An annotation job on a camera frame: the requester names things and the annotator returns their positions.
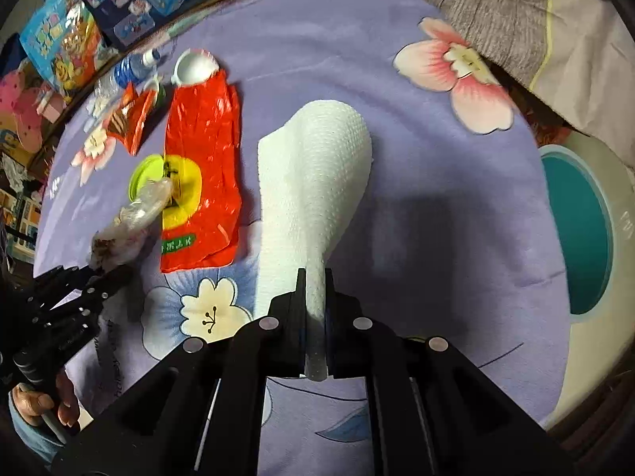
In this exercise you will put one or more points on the yellow green plastic lid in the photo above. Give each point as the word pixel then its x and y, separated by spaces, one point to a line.
pixel 144 171

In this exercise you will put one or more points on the red plastic bag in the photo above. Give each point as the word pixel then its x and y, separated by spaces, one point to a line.
pixel 203 124

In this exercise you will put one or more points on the grey purple printed cloth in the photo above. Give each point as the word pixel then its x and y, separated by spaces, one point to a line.
pixel 521 25

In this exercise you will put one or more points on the purple floral tablecloth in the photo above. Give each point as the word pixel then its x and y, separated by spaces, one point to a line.
pixel 421 183

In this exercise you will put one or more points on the white paper towel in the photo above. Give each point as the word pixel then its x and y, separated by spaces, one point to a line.
pixel 317 183

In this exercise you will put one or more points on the person's left forearm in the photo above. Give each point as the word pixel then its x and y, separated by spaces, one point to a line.
pixel 27 444

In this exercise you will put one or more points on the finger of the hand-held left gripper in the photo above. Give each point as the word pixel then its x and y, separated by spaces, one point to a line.
pixel 94 295
pixel 64 280

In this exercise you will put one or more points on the dark blue toy box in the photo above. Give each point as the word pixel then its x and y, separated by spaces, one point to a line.
pixel 149 5

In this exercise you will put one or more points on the light blue cartoon toy box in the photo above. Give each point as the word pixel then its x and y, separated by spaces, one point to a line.
pixel 59 44

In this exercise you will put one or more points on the orange snack wrapper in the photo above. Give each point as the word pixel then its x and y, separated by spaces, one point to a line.
pixel 131 119

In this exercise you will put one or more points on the white green pill bottle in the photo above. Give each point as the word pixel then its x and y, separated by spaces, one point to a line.
pixel 159 93

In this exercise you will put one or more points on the clear plastic wrapper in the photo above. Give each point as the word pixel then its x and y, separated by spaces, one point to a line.
pixel 134 218

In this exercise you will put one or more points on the clear plastic water bottle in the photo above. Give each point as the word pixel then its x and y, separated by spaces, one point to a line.
pixel 126 70

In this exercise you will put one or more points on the teal grey trash bin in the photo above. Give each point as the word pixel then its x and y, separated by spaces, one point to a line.
pixel 580 238

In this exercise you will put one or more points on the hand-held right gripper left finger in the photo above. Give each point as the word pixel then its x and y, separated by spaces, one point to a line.
pixel 287 337

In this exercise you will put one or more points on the pink butterfly wings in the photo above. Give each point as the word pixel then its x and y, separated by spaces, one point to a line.
pixel 20 104

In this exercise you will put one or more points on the pink gift box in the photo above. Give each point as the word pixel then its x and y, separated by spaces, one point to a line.
pixel 49 108

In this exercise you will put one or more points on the person's left hand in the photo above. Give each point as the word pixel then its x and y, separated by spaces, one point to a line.
pixel 34 401

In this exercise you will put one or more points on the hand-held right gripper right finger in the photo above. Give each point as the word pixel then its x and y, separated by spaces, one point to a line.
pixel 347 342

